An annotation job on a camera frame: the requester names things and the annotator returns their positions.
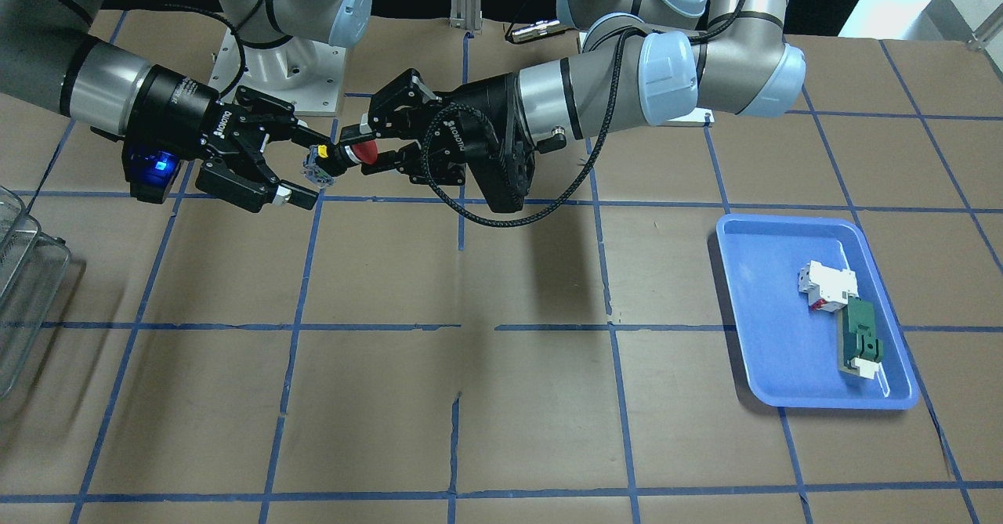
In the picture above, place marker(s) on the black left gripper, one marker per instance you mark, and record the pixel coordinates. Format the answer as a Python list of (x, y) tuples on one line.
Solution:
[(479, 113)]

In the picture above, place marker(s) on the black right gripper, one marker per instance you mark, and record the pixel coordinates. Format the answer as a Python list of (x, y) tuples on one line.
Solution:
[(182, 102)]

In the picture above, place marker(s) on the red emergency stop button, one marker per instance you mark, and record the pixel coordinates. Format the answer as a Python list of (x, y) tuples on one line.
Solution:
[(325, 161)]

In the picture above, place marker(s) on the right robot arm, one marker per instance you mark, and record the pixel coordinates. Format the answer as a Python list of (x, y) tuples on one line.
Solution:
[(223, 85)]

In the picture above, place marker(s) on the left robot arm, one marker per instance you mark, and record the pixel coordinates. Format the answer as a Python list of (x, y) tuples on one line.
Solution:
[(743, 65)]

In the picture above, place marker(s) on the blue plastic tray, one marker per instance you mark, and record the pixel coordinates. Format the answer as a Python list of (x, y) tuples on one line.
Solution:
[(790, 352)]

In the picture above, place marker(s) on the white circuit breaker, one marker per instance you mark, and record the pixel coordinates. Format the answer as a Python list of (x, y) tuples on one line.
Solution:
[(827, 288)]

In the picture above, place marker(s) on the green terminal block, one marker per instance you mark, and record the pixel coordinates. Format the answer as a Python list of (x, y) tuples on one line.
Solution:
[(860, 351)]

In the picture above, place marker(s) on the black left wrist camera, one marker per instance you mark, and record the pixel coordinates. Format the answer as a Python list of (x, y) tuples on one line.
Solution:
[(503, 160)]

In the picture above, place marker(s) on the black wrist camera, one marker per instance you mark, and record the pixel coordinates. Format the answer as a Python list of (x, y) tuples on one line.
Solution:
[(150, 172), (503, 160)]

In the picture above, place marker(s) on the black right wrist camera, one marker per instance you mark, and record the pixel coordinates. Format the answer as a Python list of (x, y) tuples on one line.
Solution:
[(150, 172)]

